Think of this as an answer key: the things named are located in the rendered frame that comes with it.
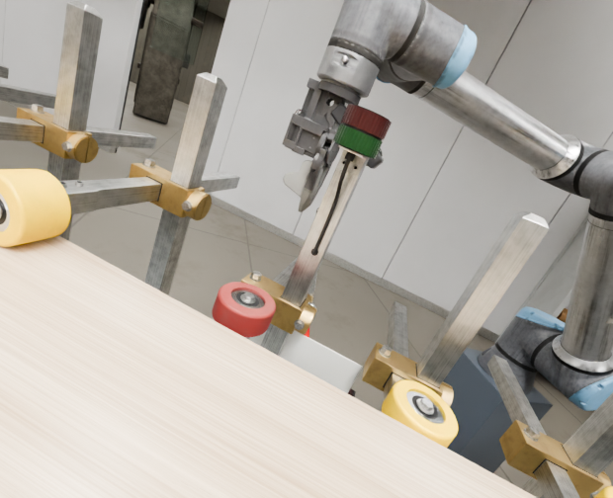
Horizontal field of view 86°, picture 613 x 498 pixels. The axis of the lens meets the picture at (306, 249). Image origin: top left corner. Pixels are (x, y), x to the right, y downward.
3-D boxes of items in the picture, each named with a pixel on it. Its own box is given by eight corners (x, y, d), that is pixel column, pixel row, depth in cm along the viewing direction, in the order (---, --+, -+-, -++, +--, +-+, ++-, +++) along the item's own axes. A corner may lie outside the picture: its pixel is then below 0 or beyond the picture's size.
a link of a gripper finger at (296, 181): (277, 201, 61) (296, 152, 58) (306, 213, 60) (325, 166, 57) (271, 203, 58) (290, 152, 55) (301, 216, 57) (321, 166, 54)
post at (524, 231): (366, 441, 61) (517, 207, 46) (384, 451, 61) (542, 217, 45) (365, 456, 58) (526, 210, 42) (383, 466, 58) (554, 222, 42)
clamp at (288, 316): (244, 292, 62) (253, 270, 60) (309, 326, 60) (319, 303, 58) (230, 304, 56) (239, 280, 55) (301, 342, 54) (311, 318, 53)
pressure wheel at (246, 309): (215, 333, 52) (237, 272, 48) (259, 358, 51) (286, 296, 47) (184, 362, 44) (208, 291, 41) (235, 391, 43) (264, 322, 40)
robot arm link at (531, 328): (516, 343, 129) (544, 306, 123) (555, 376, 114) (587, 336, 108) (488, 336, 124) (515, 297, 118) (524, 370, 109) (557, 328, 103)
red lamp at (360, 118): (344, 124, 46) (351, 108, 45) (385, 141, 45) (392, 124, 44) (336, 119, 40) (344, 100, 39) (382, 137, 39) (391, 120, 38)
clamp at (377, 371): (364, 361, 59) (377, 339, 57) (435, 398, 57) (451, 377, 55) (360, 382, 53) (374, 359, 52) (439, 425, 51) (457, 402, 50)
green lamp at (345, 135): (337, 141, 46) (343, 126, 46) (376, 158, 46) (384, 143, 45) (328, 138, 41) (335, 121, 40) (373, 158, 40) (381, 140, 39)
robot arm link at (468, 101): (580, 153, 90) (381, 18, 67) (629, 161, 79) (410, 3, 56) (553, 191, 94) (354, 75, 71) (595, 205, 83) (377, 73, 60)
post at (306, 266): (256, 363, 64) (363, 114, 48) (272, 372, 63) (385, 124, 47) (248, 373, 61) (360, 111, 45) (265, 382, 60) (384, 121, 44)
